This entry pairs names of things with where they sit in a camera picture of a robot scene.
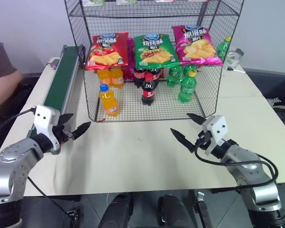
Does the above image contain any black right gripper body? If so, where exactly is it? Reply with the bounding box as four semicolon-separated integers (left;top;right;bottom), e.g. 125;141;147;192
194;130;213;151

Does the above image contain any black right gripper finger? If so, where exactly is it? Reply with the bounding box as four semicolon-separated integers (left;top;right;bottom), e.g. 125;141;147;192
170;128;195;154
186;113;207;126

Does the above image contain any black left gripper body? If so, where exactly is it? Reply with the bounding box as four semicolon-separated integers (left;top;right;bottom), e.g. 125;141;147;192
52;123;75;147

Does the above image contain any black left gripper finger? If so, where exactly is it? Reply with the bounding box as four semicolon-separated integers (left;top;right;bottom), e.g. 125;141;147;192
72;122;92;141
58;113;74;125

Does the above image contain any green conveyor belt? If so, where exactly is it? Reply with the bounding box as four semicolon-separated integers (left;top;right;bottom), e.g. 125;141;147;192
28;45;81;139

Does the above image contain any green soda bottle yellow cap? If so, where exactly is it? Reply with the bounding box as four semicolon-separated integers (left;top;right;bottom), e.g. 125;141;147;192
178;69;199;104
216;36;232;64

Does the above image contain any orange soda bottle blue cap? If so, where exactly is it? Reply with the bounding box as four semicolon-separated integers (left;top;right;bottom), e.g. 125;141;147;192
99;84;121;117

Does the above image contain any cola bottle red cap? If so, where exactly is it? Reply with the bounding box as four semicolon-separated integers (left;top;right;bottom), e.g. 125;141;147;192
141;74;161;106

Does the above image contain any white pen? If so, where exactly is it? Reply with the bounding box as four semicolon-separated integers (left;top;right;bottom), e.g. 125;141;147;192
226;67;245;74

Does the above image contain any metal table clamp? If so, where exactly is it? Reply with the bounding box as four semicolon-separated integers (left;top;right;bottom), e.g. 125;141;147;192
194;191;213;228

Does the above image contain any white green packet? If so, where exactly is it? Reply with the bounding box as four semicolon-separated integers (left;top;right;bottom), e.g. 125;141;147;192
225;47;245;69

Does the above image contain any dark rounded shape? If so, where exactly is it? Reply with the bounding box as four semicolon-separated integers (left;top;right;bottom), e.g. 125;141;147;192
157;194;193;228
99;192;134;228

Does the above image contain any magenta chips bag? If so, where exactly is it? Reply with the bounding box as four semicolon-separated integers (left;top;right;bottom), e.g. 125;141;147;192
171;24;224;66

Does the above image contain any person in dark shirt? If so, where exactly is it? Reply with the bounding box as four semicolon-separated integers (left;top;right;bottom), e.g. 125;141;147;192
0;40;24;114

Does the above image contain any red chips bag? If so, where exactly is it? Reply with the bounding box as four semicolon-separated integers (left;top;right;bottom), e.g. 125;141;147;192
85;32;130;71

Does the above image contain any green chips bag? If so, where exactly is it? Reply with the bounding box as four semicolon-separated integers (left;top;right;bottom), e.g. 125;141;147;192
133;33;181;70

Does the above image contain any black white patterned bag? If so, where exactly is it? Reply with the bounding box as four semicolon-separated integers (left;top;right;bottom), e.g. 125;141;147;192
265;95;285;110

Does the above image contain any magenta snack bag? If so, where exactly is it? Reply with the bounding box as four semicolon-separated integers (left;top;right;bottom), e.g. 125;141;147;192
126;38;136;79

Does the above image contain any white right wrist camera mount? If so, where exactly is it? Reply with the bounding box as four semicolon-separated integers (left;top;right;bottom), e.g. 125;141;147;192
202;115;229;155

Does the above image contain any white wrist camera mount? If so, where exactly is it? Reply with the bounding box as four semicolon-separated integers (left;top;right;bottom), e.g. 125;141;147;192
202;115;229;155
34;105;63;155

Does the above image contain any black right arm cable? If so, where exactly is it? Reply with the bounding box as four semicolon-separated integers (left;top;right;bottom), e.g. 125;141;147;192
194;139;279;190

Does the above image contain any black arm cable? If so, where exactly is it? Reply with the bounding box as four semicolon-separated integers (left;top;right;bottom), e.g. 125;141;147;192
0;107;37;145
194;139;279;190

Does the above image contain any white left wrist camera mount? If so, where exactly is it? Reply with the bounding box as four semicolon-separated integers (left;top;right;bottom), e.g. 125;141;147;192
34;105;63;155

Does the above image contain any black wire rack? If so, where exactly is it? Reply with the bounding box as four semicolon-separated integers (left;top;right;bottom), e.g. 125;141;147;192
64;0;245;123

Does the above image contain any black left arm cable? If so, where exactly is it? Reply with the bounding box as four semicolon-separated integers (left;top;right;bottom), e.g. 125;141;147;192
0;107;37;145

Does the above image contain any thin black cable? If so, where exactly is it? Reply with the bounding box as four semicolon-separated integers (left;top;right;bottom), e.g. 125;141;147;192
26;175;79;228

